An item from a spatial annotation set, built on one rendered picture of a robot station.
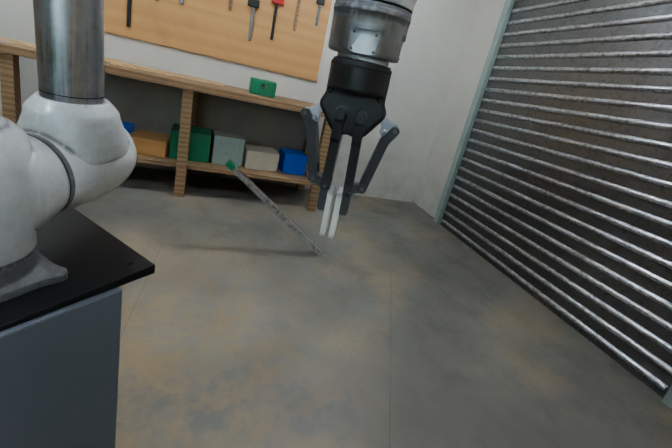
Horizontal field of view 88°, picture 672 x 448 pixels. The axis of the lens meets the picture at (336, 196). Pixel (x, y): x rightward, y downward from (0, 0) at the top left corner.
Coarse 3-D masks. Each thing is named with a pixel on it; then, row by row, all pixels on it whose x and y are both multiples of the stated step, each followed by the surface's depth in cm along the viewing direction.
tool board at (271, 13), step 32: (128, 0) 263; (160, 0) 270; (192, 0) 275; (224, 0) 281; (256, 0) 285; (288, 0) 293; (320, 0) 298; (128, 32) 272; (160, 32) 277; (192, 32) 283; (224, 32) 289; (256, 32) 295; (288, 32) 302; (320, 32) 309; (256, 64) 304; (288, 64) 311
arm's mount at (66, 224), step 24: (72, 216) 80; (48, 240) 71; (72, 240) 73; (96, 240) 74; (72, 264) 66; (96, 264) 68; (120, 264) 69; (144, 264) 71; (48, 288) 59; (72, 288) 61; (96, 288) 62; (0, 312) 53; (24, 312) 54; (48, 312) 56
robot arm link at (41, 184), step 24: (0, 120) 51; (0, 144) 49; (24, 144) 53; (0, 168) 49; (24, 168) 53; (48, 168) 57; (0, 192) 50; (24, 192) 53; (48, 192) 58; (0, 216) 51; (24, 216) 54; (48, 216) 59; (0, 240) 52; (24, 240) 56; (0, 264) 53
